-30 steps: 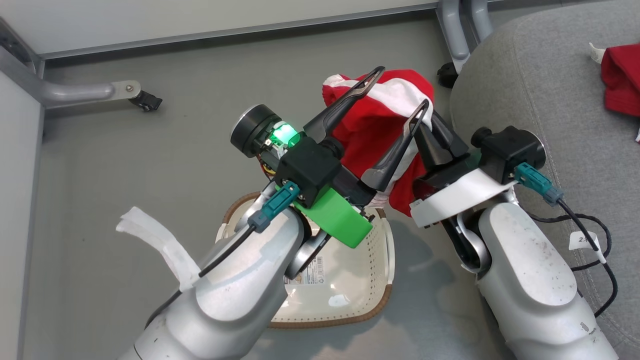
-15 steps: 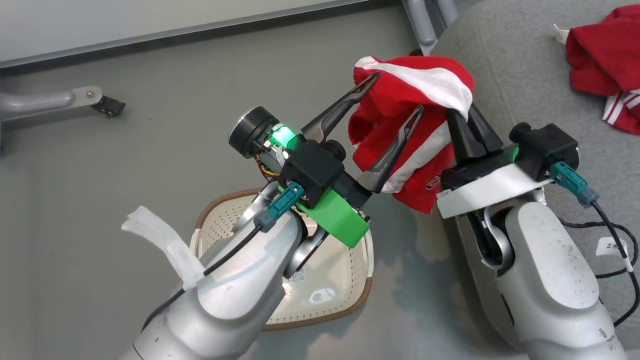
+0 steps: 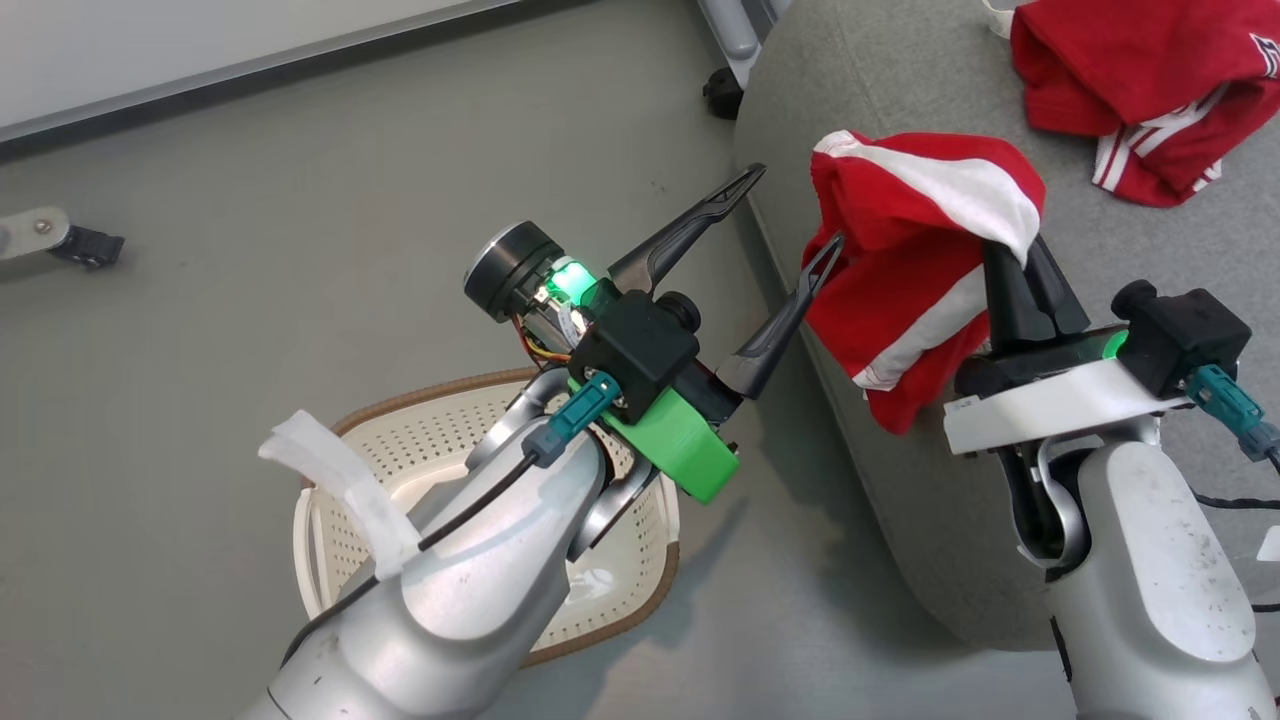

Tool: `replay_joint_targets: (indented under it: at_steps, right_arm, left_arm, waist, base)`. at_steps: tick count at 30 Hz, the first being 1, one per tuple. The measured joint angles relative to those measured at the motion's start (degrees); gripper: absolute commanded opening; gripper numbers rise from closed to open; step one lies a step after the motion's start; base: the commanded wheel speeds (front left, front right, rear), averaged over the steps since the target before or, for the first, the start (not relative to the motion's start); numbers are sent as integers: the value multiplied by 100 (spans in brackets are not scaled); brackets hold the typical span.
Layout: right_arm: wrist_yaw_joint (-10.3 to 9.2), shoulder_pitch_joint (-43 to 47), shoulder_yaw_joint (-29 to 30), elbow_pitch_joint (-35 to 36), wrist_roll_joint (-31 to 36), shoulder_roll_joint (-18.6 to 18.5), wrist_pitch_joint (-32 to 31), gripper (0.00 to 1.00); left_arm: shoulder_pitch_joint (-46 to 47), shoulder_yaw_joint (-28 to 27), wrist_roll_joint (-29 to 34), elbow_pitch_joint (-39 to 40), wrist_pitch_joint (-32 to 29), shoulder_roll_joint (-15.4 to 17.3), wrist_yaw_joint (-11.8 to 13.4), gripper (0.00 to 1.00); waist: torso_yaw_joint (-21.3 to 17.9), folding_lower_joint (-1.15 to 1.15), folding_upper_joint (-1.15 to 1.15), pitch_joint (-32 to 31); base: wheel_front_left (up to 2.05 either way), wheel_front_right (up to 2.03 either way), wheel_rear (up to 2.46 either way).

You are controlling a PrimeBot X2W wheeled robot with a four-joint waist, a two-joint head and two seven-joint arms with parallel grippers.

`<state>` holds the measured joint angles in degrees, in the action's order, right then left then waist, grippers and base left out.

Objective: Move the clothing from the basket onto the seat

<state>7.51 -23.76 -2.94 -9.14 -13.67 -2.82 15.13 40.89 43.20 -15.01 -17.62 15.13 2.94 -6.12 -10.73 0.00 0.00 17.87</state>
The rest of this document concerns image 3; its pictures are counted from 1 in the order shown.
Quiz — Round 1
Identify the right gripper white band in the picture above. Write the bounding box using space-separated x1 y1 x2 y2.
942 234 1198 458

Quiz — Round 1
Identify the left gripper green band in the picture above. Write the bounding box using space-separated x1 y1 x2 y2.
463 163 847 505

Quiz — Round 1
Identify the red garment wide white stripe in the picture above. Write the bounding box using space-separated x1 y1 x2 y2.
799 128 1049 437

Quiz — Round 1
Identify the red jersey with logo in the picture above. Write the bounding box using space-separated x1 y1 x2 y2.
1009 0 1280 209

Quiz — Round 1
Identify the white perforated laundry basket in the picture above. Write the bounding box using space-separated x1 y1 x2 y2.
292 366 683 669

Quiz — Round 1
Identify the grey chair leg black caster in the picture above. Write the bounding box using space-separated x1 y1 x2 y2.
696 0 793 122
0 205 127 272

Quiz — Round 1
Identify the grey fabric sofa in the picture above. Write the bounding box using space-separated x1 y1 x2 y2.
732 0 1280 653

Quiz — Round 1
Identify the white tape strip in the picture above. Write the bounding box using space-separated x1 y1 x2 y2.
257 409 423 583

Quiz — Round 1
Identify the right arm black cable teal plug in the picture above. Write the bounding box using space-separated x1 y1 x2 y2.
1186 364 1280 476

